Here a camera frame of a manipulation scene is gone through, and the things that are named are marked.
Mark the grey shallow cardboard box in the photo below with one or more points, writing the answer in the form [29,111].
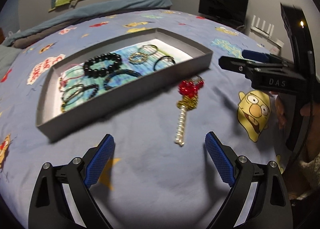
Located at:
[55,125]

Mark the black flat monitor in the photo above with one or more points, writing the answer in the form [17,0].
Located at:
[232,12]

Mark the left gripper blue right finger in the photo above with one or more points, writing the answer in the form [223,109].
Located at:
[219,155]

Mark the grey pillow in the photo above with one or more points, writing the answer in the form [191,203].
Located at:
[7,57]

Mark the person's right hand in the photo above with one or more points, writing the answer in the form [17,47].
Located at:
[285,110]

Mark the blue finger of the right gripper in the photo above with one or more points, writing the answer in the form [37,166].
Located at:
[257,56]
[236,65]

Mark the beige furry sleeve forearm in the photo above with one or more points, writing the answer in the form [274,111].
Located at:
[309,174]

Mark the blue cartoon bed sheet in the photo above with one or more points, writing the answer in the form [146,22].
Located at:
[150,182]

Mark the white pearl strand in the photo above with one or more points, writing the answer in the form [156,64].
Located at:
[179,138]

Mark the silver metal bangle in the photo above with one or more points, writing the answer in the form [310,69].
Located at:
[148,49]

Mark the blue green printed paper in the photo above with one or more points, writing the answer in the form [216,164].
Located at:
[82,82]

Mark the white wifi router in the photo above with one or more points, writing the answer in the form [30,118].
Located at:
[259,26]

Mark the teal rolled blanket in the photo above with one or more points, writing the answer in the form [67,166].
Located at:
[28,37]

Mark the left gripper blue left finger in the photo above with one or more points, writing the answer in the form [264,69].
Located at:
[96,158]

